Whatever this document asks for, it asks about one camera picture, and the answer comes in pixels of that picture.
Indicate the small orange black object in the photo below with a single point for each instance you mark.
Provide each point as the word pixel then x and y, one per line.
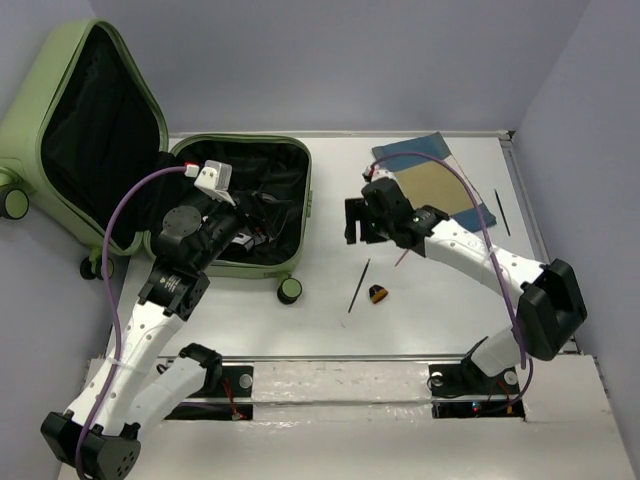
pixel 377 293

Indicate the red thin stick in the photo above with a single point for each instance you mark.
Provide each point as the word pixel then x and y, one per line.
pixel 402 257

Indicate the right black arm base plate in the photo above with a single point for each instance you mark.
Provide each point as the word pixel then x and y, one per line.
pixel 453 397

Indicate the long black stick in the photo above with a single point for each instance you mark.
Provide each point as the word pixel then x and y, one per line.
pixel 359 285

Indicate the short black stick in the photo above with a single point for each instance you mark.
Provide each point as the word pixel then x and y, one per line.
pixel 502 212

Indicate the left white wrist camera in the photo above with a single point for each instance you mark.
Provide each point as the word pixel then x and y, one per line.
pixel 214 180

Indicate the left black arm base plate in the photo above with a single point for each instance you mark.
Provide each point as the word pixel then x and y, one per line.
pixel 227 399

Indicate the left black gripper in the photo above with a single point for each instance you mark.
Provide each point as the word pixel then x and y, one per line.
pixel 240 211

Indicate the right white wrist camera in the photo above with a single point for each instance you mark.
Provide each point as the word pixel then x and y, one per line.
pixel 376 172

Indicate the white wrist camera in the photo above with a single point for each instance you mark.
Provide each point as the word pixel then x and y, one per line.
pixel 376 172
pixel 214 180

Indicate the metal table edge rail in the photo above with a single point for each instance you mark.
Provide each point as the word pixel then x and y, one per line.
pixel 531 225

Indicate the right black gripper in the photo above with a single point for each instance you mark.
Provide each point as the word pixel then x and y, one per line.
pixel 356 209

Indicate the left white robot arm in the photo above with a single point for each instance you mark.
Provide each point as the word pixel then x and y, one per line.
pixel 100 432

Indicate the black and white headphones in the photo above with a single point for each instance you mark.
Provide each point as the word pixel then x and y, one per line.
pixel 265 215

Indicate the green hard-shell suitcase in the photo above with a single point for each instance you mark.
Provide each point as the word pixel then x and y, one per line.
pixel 84 128

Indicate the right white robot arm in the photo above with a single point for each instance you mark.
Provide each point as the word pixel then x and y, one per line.
pixel 545 298

